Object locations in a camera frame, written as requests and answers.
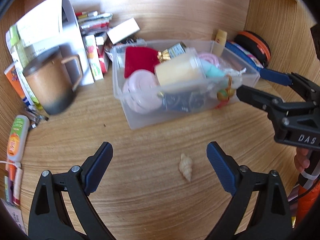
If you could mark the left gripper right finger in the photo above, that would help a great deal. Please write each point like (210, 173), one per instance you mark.
(271, 217)

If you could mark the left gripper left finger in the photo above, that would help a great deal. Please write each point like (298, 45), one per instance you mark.
(49, 219)

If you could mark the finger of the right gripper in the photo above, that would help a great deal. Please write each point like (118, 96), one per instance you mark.
(275, 77)
(261, 100)

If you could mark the white drawstring pouch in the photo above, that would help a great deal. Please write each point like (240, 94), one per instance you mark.
(233, 73)

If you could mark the beige cream jar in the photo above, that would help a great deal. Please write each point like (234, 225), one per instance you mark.
(183, 68)

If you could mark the clear plastic storage bin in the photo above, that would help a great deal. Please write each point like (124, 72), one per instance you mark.
(209, 86)

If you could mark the red velvet pouch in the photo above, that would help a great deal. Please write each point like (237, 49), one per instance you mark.
(143, 58)

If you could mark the orange sleeve right forearm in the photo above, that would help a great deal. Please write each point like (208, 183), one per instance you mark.
(305, 203)

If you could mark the mint green small object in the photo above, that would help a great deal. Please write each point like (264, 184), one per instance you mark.
(211, 70)

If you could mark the right hand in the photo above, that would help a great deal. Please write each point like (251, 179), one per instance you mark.
(301, 159)

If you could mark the beaded charm with tassel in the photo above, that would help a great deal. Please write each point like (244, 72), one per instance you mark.
(224, 95)

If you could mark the black orange zip case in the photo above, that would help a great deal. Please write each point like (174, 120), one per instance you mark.
(254, 44)

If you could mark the blue patchwork pouch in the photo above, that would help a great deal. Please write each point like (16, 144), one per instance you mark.
(244, 54)

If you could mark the yellow lotion bottle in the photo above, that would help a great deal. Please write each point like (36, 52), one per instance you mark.
(220, 42)

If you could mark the cream spiral seashell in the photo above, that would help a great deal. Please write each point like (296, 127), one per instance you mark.
(186, 167)

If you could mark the green orange tube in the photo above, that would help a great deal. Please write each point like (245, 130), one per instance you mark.
(17, 138)

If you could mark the metal nail clippers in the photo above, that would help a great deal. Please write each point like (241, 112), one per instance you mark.
(35, 117)

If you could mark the brown mug with lid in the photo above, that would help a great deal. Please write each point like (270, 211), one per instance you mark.
(50, 82)

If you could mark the orange book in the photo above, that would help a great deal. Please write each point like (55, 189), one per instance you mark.
(12, 77)

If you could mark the white cardboard box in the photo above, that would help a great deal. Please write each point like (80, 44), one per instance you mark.
(123, 30)

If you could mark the fruit pattern box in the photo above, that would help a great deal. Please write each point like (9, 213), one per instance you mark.
(93, 58)

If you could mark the green spray bottle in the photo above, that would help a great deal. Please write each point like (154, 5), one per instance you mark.
(17, 43)

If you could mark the stack of books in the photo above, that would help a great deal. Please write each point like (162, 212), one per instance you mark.
(93, 22)

